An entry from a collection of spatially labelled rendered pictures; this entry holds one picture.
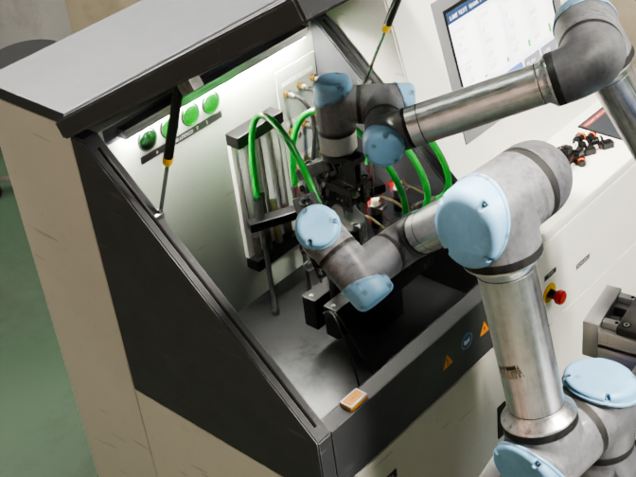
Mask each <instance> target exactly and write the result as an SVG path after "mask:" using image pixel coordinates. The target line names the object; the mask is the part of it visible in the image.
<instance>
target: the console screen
mask: <svg viewBox="0 0 636 477"><path fill-rule="evenodd" d="M560 7H561V3H560V0H435V1H434V2H432V3H431V9H432V13H433V19H434V23H435V27H436V30H437V34H438V38H439V42H440V45H441V49H442V53H443V57H444V61H445V65H446V68H447V72H448V76H449V80H450V87H451V90H452V91H455V90H458V89H461V88H463V87H466V86H469V85H471V84H474V83H477V82H480V81H483V80H488V79H491V78H494V77H497V76H500V75H501V74H504V73H507V72H510V71H513V70H516V69H519V68H522V67H524V66H527V65H530V64H533V63H536V62H538V61H539V58H540V57H541V55H542V54H545V53H547V52H550V51H553V50H555V49H557V45H556V40H555V38H554V35H553V24H554V18H555V15H556V13H557V10H558V9H559V8H560ZM499 121H500V120H498V121H495V122H492V123H488V124H485V125H483V126H480V127H477V128H474V129H471V130H468V131H465V132H463V136H464V139H465V143H466V145H467V144H469V143H470V142H471V141H473V140H474V139H475V138H477V137H478V136H479V135H481V134H482V133H484V132H485V131H487V130H488V129H489V128H491V127H492V126H493V125H495V124H496V123H497V122H499Z"/></svg>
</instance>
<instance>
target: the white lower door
mask: <svg viewBox="0 0 636 477"><path fill-rule="evenodd" d="M506 405H507V403H506V399H505V394H504V388H503V384H502V380H501V375H500V371H499V367H498V364H497V360H496V355H495V351H494V347H492V348H491V349H490V350H489V351H488V352H487V353H486V354H485V355H484V357H482V358H481V359H480V360H479V361H478V362H477V363H475V364H474V365H473V366H472V367H471V368H470V369H469V370H468V371H467V372H466V373H465V374H464V375H463V376H462V377H461V378H460V379H459V380H458V381H457V382H455V383H454V384H453V385H452V386H451V387H450V388H449V389H448V390H447V391H446V392H445V393H444V394H443V395H441V396H440V397H439V398H438V399H437V400H436V401H435V402H434V403H433V404H432V405H431V406H430V407H428V408H427V409H426V410H425V411H424V412H423V413H422V414H421V415H420V416H419V417H418V418H417V419H416V420H414V421H413V422H412V423H411V424H410V425H409V426H408V427H407V428H406V429H405V430H404V431H403V432H402V433H400V434H399V435H398V436H397V437H396V438H395V439H394V440H393V441H392V442H391V443H390V444H389V445H388V446H386V447H385V448H384V449H383V450H382V451H381V452H380V453H379V454H378V455H377V456H376V457H375V458H373V459H372V460H371V461H370V462H369V463H368V464H367V465H366V466H365V467H364V468H363V469H362V470H361V471H359V472H358V473H357V474H356V475H355V476H354V477H479V476H480V475H481V473H482V472H483V470H484V469H485V467H486V465H487V464H488V462H489V461H490V459H491V458H492V456H493V452H494V450H495V449H496V448H497V445H498V443H500V442H502V441H504V431H503V427H502V423H501V414H502V411H503V409H504V407H505V406H506Z"/></svg>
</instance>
